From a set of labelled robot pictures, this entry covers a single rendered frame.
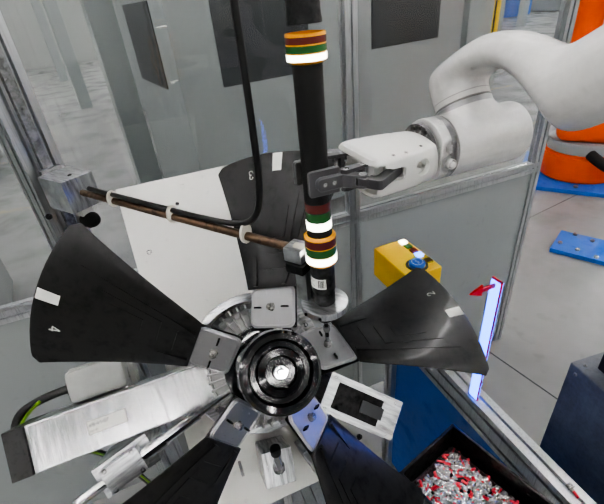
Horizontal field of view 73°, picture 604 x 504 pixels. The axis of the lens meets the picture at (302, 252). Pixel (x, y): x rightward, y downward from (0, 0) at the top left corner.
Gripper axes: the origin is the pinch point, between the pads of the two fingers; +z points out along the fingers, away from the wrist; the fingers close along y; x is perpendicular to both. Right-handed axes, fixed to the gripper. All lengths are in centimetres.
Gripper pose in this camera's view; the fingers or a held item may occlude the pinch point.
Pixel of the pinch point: (315, 176)
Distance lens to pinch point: 51.6
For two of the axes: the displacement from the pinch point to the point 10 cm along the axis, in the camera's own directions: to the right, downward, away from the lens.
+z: -9.2, 2.7, -2.9
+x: -0.8, -8.4, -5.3
